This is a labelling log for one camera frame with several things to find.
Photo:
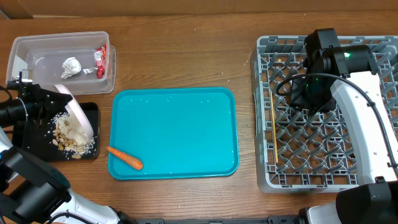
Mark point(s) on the orange carrot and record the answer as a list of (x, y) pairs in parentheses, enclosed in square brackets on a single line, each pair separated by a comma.
[(131, 161)]

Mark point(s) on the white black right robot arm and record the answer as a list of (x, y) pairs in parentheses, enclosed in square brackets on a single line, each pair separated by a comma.
[(349, 76)]

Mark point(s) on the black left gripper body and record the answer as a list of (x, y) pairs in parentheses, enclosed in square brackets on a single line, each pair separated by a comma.
[(33, 107)]

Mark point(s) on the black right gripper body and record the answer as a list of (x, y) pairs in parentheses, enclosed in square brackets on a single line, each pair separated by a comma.
[(313, 96)]

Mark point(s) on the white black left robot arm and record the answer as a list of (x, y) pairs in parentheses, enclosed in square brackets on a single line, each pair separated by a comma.
[(31, 189)]

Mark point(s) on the rice and peanut pile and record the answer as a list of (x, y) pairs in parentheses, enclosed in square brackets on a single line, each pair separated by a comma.
[(67, 137)]

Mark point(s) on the grey dishwasher rack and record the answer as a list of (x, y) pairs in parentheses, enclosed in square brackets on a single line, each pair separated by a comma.
[(315, 150)]

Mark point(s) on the teal serving tray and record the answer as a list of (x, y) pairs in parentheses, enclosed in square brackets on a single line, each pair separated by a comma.
[(176, 133)]

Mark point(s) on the wooden chopstick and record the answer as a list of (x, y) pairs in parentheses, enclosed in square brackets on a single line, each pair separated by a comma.
[(276, 157)]

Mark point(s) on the clear plastic waste bin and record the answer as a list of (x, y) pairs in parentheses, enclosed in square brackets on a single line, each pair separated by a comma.
[(42, 57)]

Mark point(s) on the white paper tissue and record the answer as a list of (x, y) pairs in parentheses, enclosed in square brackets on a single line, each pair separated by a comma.
[(70, 67)]

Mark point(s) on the pink plate with rice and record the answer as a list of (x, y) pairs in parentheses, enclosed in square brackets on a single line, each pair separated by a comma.
[(75, 110)]

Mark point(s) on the black plastic tray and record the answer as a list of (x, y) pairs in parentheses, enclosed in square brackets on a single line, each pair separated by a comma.
[(39, 140)]

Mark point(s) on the red snack wrapper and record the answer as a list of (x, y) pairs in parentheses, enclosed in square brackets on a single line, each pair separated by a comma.
[(100, 61)]

